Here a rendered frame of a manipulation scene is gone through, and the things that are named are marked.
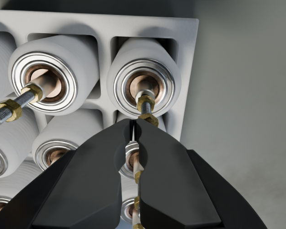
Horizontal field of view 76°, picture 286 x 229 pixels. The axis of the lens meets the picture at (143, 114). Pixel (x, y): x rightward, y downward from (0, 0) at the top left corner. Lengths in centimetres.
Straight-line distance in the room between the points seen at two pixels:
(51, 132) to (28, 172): 15
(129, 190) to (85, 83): 20
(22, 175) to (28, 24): 26
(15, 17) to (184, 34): 23
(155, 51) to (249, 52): 36
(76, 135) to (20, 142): 10
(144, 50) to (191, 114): 36
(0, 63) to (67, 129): 12
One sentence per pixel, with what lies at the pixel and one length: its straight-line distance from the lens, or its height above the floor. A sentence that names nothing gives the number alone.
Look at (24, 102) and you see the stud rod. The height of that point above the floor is 31.
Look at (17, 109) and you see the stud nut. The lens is 19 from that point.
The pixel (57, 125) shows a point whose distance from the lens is 30.
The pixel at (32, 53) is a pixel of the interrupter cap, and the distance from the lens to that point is 24.
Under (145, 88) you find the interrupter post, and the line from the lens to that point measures 20.
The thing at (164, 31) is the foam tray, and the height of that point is 18.
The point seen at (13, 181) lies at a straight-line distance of 42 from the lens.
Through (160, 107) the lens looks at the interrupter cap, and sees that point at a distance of 24.
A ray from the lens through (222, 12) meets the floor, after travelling 50.
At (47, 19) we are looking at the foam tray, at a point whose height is 18.
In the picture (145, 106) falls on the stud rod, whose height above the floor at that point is 31.
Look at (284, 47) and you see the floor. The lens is 59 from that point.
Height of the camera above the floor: 47
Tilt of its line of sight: 62 degrees down
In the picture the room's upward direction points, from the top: 177 degrees clockwise
